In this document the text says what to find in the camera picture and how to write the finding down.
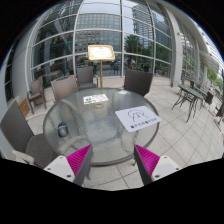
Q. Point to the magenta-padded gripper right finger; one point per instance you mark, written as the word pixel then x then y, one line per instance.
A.
pixel 148 160

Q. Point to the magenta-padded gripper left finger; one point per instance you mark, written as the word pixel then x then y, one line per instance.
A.
pixel 78 160

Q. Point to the black computer mouse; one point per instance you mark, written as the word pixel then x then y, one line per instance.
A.
pixel 63 130

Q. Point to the white printed mouse pad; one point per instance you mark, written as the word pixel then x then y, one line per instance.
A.
pixel 138 119

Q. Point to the colourful picture menu card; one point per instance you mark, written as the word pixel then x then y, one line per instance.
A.
pixel 96 99

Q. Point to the grey wicker chair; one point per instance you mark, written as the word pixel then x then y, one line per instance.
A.
pixel 138 81
pixel 36 88
pixel 85 76
pixel 20 130
pixel 64 87

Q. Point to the wooden slat bench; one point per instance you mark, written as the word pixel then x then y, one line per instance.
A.
pixel 24 107

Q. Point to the green metal patio table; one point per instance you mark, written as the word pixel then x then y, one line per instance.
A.
pixel 190 91

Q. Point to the gold menu display stand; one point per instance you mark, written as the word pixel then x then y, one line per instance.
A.
pixel 101 52

